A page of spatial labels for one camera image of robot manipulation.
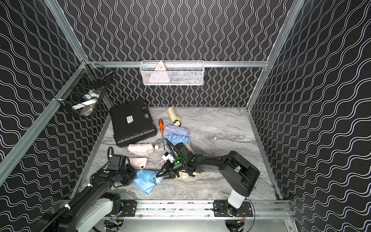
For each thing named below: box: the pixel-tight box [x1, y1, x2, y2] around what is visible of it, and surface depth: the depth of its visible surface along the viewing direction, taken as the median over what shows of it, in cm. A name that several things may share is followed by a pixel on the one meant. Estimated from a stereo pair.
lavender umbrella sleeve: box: [163, 124, 191, 137], surface depth 102 cm
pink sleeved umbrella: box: [127, 143, 160, 156], surface depth 94 cm
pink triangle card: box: [148, 60, 170, 83], surface depth 92 cm
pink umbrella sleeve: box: [128, 157, 148, 170], surface depth 87 cm
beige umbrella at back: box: [165, 105, 182, 127], surface depth 112 cm
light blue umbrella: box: [132, 169, 164, 195], surface depth 81 cm
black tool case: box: [109, 99, 158, 148], surface depth 105 cm
